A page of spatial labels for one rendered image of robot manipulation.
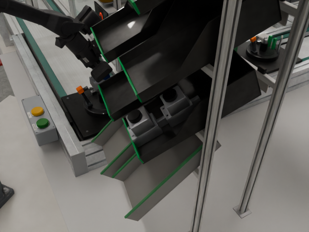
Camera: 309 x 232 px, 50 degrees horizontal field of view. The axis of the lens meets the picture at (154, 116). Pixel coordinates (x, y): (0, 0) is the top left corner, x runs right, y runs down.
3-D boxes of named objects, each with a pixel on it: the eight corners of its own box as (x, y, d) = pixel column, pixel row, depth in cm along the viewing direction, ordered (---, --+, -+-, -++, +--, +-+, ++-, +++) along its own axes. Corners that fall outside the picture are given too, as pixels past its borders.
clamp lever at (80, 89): (87, 106, 113) (77, 91, 107) (85, 102, 114) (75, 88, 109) (96, 100, 113) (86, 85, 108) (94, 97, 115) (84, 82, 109)
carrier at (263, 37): (259, 78, 134) (266, 51, 126) (222, 52, 150) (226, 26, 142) (301, 63, 143) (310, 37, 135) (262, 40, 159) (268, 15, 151)
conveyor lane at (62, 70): (88, 160, 112) (84, 139, 106) (29, 50, 168) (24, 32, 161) (161, 132, 123) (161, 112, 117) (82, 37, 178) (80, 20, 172)
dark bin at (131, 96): (113, 122, 78) (97, 102, 73) (101, 90, 88) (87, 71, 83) (216, 60, 77) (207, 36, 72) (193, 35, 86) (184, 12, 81)
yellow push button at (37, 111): (33, 119, 114) (32, 114, 113) (31, 113, 117) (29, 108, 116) (45, 115, 116) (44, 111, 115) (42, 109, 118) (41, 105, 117)
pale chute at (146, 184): (137, 222, 81) (124, 218, 78) (123, 181, 90) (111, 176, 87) (221, 146, 73) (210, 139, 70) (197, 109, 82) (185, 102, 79)
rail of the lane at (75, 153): (75, 177, 107) (70, 154, 100) (16, 53, 166) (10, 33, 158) (91, 171, 109) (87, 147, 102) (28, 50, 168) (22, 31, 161)
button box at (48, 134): (39, 147, 112) (34, 133, 108) (25, 111, 125) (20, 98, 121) (59, 140, 114) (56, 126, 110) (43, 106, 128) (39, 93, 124)
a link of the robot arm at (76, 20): (60, 29, 88) (88, -4, 90) (42, 20, 92) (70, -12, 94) (82, 54, 97) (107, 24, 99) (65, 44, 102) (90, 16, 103)
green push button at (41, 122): (38, 131, 110) (37, 127, 108) (36, 124, 112) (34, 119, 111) (50, 127, 111) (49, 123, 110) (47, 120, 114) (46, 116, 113)
